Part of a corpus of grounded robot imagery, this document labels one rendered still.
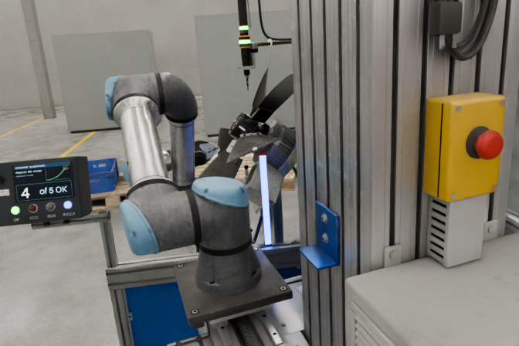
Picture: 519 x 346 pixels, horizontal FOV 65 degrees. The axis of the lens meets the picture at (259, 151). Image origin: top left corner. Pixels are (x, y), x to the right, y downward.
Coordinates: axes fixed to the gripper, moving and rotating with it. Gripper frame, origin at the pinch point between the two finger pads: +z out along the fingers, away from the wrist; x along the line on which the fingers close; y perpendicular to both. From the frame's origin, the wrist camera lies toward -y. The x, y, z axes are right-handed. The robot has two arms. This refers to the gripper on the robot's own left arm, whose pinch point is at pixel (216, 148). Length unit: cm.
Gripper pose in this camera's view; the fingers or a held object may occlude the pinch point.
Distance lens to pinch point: 153.4
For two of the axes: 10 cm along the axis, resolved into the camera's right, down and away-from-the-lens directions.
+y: -6.8, -0.4, 7.3
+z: 7.2, -2.2, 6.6
